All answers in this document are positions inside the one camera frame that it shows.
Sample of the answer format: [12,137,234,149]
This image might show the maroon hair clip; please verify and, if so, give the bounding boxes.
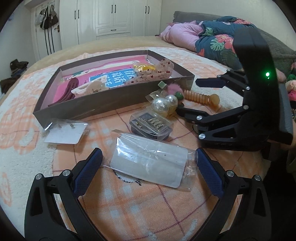
[48,78,79,107]

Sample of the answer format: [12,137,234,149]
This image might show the pile of dark clothes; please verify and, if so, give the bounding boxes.
[1,59,29,94]

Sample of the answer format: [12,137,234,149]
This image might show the clear box of earrings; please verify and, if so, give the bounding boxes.
[129,108,174,141]

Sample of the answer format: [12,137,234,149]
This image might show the white wardrobe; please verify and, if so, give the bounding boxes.
[59,0,162,49]

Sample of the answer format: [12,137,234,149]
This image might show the earring card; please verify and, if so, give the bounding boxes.
[44,118,89,145]

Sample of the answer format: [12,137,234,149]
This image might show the white and orange blanket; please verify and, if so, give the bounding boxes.
[0,46,271,241]

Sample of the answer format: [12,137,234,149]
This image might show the pink quilt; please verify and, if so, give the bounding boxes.
[160,21,203,52]

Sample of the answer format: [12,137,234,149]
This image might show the cream claw hair clip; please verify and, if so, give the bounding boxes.
[71,75,109,97]

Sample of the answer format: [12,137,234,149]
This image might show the pearl hair clip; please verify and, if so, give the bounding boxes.
[145,90,179,118]

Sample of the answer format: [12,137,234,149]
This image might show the grey headboard cushion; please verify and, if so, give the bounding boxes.
[173,11,295,75]

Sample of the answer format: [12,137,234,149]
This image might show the white door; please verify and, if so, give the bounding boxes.
[31,1,62,61]

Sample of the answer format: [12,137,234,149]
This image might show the yellow bracelets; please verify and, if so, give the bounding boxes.
[132,61,158,73]

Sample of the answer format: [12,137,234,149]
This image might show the clear plastic bag with card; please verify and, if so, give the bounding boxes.
[103,130,198,191]

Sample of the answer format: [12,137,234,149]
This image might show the brown cardboard box tray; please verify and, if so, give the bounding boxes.
[33,49,195,129]

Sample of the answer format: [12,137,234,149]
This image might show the pink fluffy hair clip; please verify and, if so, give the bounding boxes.
[158,81,184,106]

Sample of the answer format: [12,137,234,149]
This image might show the handbags hanging on door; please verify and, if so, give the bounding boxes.
[35,4,59,30]

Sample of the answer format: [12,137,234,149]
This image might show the tan bed cover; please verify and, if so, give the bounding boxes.
[0,36,246,105]

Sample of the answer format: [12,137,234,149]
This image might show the floral blue quilt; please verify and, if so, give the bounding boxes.
[195,16,256,70]

